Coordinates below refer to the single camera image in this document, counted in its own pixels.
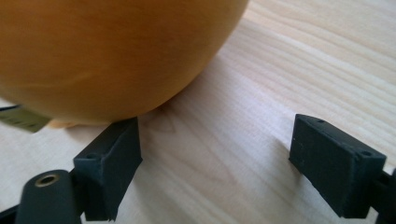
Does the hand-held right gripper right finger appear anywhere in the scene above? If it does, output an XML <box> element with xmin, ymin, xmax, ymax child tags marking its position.
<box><xmin>289</xmin><ymin>113</ymin><xmax>388</xmax><ymax>219</ymax></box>

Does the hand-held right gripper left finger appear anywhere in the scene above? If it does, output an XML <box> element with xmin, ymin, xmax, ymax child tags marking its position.
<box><xmin>73</xmin><ymin>116</ymin><xmax>144</xmax><ymax>222</ymax></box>

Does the orange plush toy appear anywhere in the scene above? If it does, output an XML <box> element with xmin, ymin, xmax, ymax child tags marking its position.
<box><xmin>0</xmin><ymin>0</ymin><xmax>250</xmax><ymax>129</ymax></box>

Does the olive fabric tag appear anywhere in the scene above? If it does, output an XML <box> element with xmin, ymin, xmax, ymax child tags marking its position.
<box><xmin>0</xmin><ymin>105</ymin><xmax>51</xmax><ymax>133</ymax></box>

